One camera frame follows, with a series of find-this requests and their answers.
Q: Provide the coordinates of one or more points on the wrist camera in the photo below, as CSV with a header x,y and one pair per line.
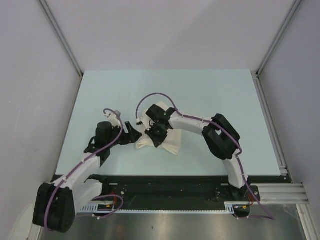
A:
x,y
113,118
144,120

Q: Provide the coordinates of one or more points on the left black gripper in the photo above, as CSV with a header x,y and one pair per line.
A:
x,y
133,135

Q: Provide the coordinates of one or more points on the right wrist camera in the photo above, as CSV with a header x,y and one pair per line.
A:
x,y
144,120

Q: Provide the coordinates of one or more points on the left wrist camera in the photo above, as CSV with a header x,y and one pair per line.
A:
x,y
113,118

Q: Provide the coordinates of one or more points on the aluminium frame rail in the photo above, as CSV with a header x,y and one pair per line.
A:
x,y
282,193

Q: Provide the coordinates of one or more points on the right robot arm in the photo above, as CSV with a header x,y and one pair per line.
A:
x,y
221,138

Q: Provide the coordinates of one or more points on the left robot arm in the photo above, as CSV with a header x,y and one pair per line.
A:
x,y
58,202

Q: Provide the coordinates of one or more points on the white cloth napkin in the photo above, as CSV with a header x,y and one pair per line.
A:
x,y
172,143

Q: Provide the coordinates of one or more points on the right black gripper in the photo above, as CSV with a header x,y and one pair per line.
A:
x,y
158,140

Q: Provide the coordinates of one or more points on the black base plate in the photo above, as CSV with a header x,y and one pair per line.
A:
x,y
169,193

